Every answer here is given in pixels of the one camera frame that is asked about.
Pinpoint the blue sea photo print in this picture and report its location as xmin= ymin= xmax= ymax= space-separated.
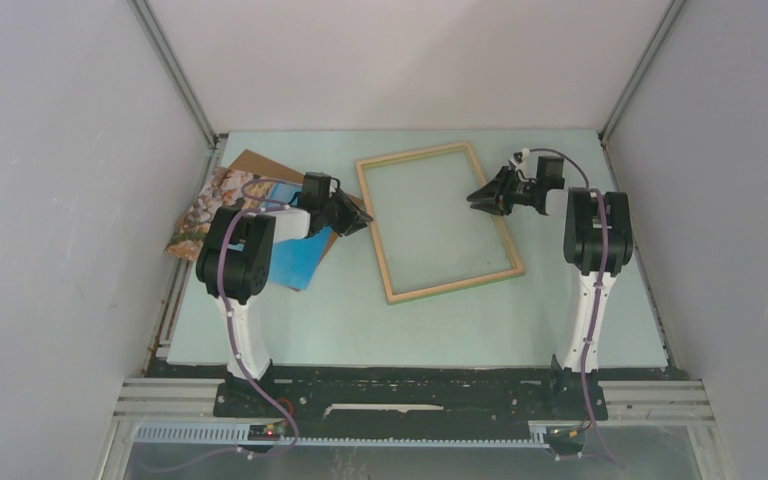
xmin=165 ymin=167 xmax=331 ymax=291

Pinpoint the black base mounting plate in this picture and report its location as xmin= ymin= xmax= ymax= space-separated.
xmin=213 ymin=366 xmax=608 ymax=442

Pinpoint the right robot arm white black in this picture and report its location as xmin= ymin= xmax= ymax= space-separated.
xmin=466 ymin=148 xmax=634 ymax=374

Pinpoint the aluminium rail base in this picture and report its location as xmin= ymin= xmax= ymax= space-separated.
xmin=111 ymin=378 xmax=716 ymax=442

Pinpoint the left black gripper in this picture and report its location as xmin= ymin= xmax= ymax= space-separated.
xmin=320 ymin=189 xmax=373 ymax=237

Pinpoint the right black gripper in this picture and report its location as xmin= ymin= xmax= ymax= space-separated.
xmin=467 ymin=165 xmax=542 ymax=216

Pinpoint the wooden picture frame green edge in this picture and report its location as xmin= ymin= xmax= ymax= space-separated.
xmin=356 ymin=141 xmax=526 ymax=304

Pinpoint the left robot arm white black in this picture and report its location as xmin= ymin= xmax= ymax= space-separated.
xmin=196 ymin=172 xmax=373 ymax=417

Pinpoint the aluminium corner post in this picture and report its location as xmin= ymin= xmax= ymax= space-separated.
xmin=599 ymin=0 xmax=690 ymax=146
xmin=125 ymin=0 xmax=218 ymax=146

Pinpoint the left aluminium corner post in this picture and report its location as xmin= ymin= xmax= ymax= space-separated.
xmin=125 ymin=0 xmax=218 ymax=146

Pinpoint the right aluminium corner post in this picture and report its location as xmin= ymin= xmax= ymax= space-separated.
xmin=599 ymin=0 xmax=690 ymax=146

